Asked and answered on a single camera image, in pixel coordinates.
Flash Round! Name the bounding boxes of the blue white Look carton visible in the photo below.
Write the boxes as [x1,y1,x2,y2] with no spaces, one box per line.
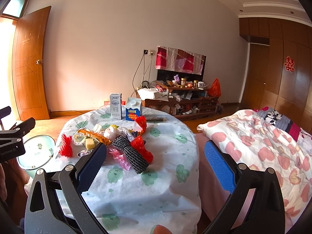
[125,97,142,121]

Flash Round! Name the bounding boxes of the hanging power cables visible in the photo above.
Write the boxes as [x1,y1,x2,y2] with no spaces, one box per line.
[131,52,154,98]

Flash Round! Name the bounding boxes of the pink heart patterned quilt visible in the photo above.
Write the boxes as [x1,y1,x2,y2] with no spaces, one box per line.
[196,109,311,231]

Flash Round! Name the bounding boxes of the white box on cabinet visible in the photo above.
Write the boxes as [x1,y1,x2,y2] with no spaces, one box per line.
[137,88,161,100]

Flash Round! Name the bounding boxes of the television with red cloth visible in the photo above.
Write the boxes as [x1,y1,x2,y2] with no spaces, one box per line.
[155,46,206,81]

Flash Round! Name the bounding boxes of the wooden wardrobe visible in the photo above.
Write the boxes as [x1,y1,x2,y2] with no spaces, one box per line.
[239,18,311,133]

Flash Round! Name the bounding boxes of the pink plastic wrapper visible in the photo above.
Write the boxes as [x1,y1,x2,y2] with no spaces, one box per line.
[108,147,131,171]

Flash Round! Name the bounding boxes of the red crumpled wrapper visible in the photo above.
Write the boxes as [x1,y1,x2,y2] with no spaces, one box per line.
[131,136,153,164]

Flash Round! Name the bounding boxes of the wooden door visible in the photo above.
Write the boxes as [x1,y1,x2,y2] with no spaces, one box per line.
[12,6,51,121]

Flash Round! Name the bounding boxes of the wooden TV cabinet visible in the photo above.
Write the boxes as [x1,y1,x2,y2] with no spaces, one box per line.
[142,81,218,120]

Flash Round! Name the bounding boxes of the red orange snack wrapper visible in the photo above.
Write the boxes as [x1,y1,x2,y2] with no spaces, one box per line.
[135,116,147,136]

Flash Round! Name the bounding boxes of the red plastic bag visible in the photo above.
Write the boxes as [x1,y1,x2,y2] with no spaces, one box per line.
[208,78,221,98]

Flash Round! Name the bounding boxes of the light green trash bin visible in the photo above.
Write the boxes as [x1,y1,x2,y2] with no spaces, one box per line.
[17,135,56,178]

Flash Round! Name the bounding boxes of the white blue milk carton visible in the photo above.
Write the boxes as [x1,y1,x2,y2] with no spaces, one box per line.
[110,93,122,120]

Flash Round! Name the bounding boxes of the white green patterned tablecloth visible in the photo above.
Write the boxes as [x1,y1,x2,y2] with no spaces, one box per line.
[43,107,201,233]

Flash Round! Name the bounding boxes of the red double happiness sticker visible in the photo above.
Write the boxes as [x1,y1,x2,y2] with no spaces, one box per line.
[284,56,295,73]

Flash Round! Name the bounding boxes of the clear yellow printed plastic bag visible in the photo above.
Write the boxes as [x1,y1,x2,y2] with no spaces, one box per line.
[93,124,137,142]

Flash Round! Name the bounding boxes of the red foam net piece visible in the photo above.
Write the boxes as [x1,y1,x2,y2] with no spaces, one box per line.
[59,134,73,157]

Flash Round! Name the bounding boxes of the flat brown sachet packets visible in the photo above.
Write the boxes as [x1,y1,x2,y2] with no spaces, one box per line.
[145,117,167,123]

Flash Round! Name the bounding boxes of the black foam net sleeve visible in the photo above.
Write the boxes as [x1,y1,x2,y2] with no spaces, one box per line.
[112,135,149,174]

